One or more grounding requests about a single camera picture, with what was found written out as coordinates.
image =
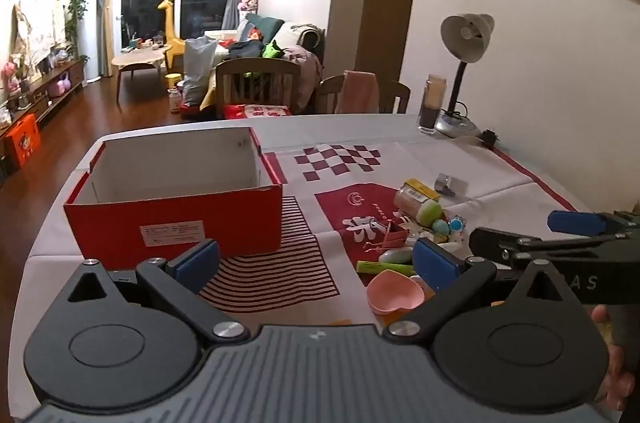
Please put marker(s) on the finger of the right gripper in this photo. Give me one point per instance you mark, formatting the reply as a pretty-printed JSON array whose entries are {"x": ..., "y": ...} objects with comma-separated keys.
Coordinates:
[
  {"x": 592, "y": 224},
  {"x": 507, "y": 247}
]

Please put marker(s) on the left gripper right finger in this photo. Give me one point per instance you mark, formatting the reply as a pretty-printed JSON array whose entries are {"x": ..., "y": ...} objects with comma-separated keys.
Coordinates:
[{"x": 459, "y": 286}]

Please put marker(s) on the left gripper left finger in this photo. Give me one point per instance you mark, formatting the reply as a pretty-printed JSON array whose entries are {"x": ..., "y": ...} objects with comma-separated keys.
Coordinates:
[{"x": 174, "y": 287}]

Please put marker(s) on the blue white mushroom keychain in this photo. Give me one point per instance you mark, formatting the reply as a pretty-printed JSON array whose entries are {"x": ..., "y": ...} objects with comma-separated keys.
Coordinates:
[{"x": 456, "y": 225}]

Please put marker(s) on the white green marker pen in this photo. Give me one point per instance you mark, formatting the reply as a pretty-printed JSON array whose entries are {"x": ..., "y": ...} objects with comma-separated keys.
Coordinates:
[{"x": 396, "y": 256}]

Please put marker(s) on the pink heart-shaped dish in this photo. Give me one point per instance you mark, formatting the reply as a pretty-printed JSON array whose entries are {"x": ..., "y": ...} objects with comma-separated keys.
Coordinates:
[{"x": 391, "y": 291}]

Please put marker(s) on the green tube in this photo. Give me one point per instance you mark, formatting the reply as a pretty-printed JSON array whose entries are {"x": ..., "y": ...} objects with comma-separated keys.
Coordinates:
[{"x": 375, "y": 268}]

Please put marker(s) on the gold essential oil box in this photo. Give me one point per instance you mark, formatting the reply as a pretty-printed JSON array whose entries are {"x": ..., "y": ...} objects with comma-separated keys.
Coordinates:
[{"x": 419, "y": 188}]

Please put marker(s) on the clear bottle silver cap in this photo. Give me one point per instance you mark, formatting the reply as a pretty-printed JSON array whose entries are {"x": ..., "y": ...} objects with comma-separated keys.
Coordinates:
[{"x": 450, "y": 186}]

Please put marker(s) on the right hand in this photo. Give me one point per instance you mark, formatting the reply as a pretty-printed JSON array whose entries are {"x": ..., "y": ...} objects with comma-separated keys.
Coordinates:
[{"x": 620, "y": 381}]

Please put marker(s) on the red cardboard box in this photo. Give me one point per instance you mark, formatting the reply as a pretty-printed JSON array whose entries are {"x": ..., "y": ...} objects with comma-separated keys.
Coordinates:
[{"x": 158, "y": 195}]

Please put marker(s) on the black power adapter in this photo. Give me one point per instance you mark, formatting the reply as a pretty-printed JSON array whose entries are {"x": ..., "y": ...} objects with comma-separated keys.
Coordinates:
[{"x": 488, "y": 139}]

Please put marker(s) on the white red patterned cloth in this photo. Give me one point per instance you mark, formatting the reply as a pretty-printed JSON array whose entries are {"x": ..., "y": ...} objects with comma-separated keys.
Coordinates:
[{"x": 338, "y": 199}]

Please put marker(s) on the glass jar dark contents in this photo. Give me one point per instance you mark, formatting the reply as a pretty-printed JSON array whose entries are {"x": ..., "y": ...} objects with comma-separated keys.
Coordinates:
[{"x": 431, "y": 103}]

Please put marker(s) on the red printed seat cushion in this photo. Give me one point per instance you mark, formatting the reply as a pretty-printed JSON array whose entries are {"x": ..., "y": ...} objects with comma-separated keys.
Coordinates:
[{"x": 241, "y": 111}]

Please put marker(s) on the yellow stool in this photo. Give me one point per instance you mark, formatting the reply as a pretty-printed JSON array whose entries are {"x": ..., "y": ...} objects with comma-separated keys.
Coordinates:
[{"x": 172, "y": 79}]

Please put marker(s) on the chair with pink towel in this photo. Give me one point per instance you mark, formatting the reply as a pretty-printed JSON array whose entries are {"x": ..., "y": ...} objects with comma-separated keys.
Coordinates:
[{"x": 356, "y": 92}]

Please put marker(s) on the grey desk lamp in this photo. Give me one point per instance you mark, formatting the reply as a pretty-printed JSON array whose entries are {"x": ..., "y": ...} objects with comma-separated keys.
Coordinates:
[{"x": 466, "y": 36}]

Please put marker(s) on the orange gift box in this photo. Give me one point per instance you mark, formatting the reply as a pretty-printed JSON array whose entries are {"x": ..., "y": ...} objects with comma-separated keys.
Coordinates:
[{"x": 22, "y": 140}]

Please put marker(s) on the wooden dining chair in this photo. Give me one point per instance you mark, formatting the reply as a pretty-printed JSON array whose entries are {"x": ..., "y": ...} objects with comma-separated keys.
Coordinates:
[{"x": 263, "y": 82}]

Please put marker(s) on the wooden coffee table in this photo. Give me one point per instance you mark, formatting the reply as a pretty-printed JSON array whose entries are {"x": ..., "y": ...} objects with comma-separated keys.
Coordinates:
[{"x": 136, "y": 60}]

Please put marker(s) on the grey plastic bag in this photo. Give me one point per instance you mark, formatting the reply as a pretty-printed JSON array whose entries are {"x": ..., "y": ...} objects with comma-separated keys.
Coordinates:
[{"x": 198, "y": 60}]

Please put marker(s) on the wooden tv console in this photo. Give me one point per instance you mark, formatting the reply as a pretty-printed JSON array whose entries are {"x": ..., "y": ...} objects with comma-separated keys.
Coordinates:
[{"x": 44, "y": 96}]

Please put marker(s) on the yellow giraffe toy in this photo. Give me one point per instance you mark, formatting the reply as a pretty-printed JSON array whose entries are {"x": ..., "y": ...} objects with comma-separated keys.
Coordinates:
[{"x": 175, "y": 43}]

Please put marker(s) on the sofa with clothes pile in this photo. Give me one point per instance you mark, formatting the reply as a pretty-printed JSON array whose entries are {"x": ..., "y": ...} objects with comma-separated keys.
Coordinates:
[{"x": 302, "y": 44}]

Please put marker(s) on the green potted plant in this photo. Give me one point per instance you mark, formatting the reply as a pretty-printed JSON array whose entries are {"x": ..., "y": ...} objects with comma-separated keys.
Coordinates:
[{"x": 74, "y": 14}]

